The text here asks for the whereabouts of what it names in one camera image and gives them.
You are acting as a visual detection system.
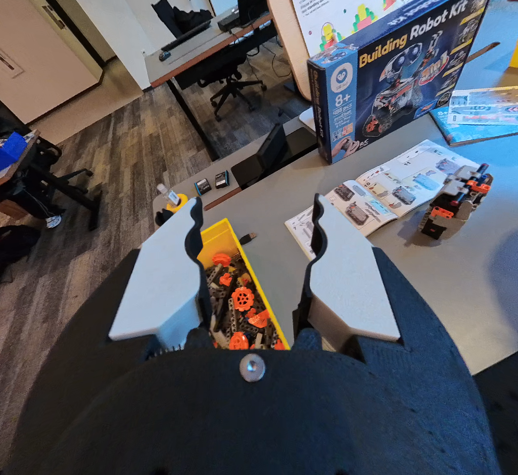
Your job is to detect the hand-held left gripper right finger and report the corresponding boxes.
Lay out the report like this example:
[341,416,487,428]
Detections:
[292,194,402,352]

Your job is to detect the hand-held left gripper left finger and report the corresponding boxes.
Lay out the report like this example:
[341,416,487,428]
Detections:
[107,196,213,350]

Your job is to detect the pile of building bricks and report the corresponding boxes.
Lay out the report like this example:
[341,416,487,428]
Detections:
[204,252,286,351]

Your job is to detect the yellow plastic parts bin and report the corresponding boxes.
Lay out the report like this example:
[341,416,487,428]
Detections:
[197,218,291,351]

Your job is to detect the grey brick robot assembly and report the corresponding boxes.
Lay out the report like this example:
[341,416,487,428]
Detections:
[418,162,494,241]

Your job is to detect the brown edged office desk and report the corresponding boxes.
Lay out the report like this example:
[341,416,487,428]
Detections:
[144,7,284,162]

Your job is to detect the small clear bottle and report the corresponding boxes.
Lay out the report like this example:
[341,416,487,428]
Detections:
[156,183,181,206]

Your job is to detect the open white instruction booklet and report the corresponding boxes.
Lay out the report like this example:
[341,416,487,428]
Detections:
[284,139,481,262]

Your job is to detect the black office chair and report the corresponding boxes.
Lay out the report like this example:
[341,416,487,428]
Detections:
[12,135,104,233]
[196,44,268,123]

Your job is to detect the black flat panel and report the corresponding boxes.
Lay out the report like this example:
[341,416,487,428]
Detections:
[230,126,318,191]

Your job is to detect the black block device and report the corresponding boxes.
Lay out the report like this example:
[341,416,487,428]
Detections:
[256,122,289,170]

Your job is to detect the sticker sheet on blue booklet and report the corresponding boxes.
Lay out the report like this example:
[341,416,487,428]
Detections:
[429,104,518,148]

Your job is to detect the blue plastic box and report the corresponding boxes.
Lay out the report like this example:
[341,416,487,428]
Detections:
[0,131,26,171]

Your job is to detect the blue robot kit box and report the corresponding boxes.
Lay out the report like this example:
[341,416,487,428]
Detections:
[307,0,502,165]

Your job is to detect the beige divider panel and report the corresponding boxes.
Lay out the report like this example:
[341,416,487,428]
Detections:
[266,0,312,100]

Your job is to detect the white door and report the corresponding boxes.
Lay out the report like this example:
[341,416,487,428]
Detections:
[0,0,104,124]

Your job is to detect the black jacket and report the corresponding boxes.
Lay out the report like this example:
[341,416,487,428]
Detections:
[151,0,214,52]

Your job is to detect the black docking device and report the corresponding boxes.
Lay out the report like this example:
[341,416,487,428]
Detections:
[217,7,240,33]

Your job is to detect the black monitor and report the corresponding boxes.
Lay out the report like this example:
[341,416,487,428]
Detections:
[236,0,271,28]

